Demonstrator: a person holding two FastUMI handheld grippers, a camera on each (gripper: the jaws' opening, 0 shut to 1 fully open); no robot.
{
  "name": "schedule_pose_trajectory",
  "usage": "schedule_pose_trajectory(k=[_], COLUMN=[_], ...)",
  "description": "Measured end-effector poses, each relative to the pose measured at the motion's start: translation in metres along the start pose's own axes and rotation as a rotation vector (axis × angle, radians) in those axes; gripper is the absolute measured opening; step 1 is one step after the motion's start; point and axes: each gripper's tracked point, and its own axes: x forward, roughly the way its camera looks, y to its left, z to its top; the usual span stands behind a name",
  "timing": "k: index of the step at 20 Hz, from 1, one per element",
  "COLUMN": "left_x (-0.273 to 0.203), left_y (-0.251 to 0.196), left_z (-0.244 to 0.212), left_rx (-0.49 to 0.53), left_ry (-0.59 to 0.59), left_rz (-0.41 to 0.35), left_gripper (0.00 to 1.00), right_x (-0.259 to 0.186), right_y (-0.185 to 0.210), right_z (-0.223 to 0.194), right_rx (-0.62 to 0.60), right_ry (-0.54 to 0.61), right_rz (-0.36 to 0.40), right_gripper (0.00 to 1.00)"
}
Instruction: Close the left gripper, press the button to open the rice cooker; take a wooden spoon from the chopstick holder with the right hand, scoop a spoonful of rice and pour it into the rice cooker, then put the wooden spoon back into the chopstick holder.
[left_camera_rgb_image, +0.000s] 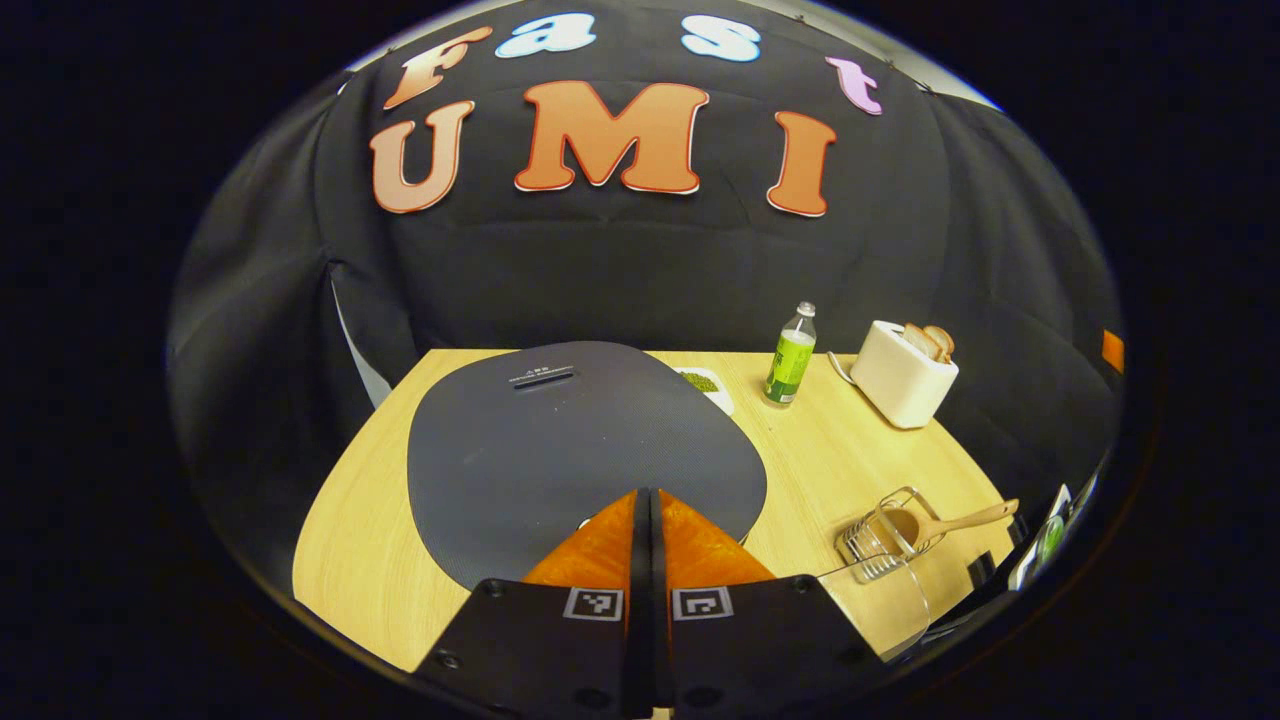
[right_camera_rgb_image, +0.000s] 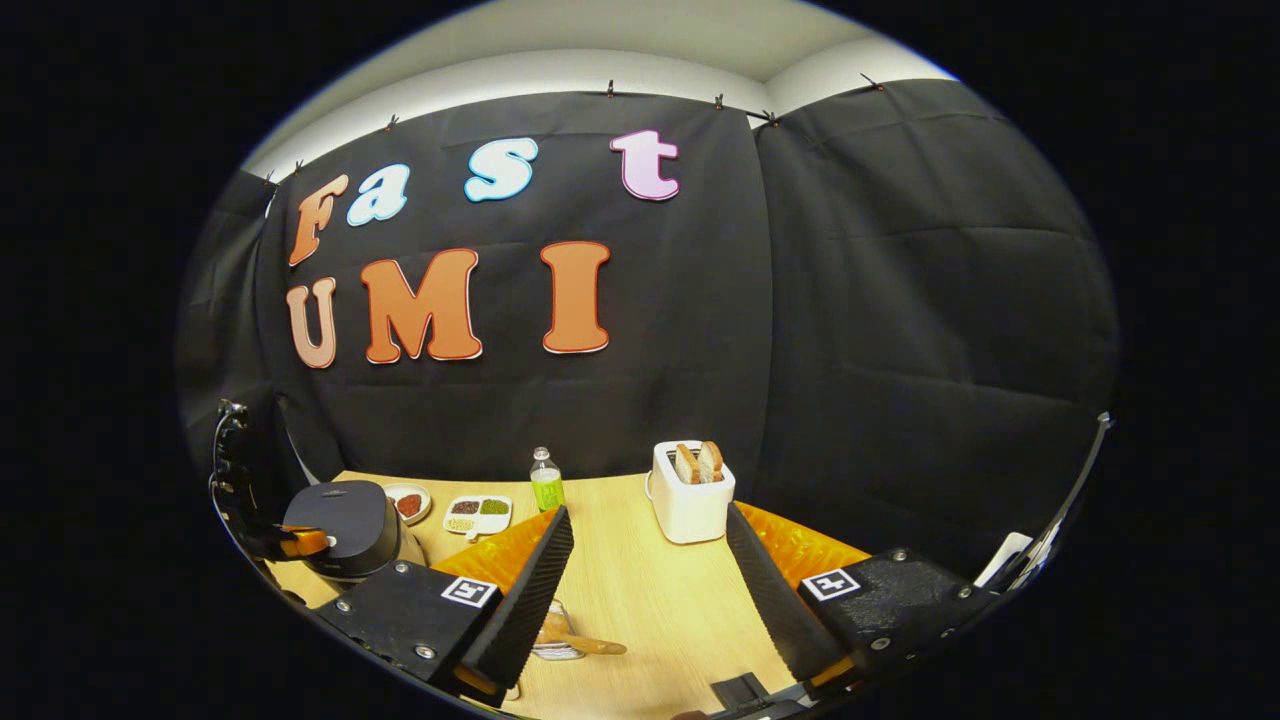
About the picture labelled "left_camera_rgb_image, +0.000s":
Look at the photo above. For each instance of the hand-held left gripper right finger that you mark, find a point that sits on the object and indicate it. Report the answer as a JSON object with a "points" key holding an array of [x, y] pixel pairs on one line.
{"points": [[760, 640]]}

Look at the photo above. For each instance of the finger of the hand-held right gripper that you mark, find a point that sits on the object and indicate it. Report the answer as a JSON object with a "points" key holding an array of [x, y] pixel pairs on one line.
{"points": [[1113, 352]]}

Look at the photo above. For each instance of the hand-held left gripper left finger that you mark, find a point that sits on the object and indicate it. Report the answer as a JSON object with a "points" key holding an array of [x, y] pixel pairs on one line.
{"points": [[540, 640]]}

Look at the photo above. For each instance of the black and cream rice cooker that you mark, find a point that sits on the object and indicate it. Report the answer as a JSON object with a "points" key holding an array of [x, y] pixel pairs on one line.
{"points": [[560, 450]]}

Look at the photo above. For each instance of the wooden spoon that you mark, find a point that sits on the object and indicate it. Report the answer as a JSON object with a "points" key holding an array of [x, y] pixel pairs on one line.
{"points": [[965, 520]]}

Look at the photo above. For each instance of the toasted bread slice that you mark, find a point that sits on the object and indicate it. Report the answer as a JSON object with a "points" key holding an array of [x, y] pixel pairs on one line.
{"points": [[942, 343], [918, 342]]}

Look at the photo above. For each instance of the white card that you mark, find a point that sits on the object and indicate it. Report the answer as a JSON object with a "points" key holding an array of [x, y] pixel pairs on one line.
{"points": [[1045, 540]]}

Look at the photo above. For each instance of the white toaster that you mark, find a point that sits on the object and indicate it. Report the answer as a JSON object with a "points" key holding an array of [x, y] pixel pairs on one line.
{"points": [[900, 385]]}

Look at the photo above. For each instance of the green label water bottle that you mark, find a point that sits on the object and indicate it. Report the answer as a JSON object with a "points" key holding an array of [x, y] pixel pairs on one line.
{"points": [[790, 360]]}

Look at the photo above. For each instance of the black backdrop cloth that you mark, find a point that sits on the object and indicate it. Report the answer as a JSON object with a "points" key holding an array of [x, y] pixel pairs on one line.
{"points": [[620, 270]]}

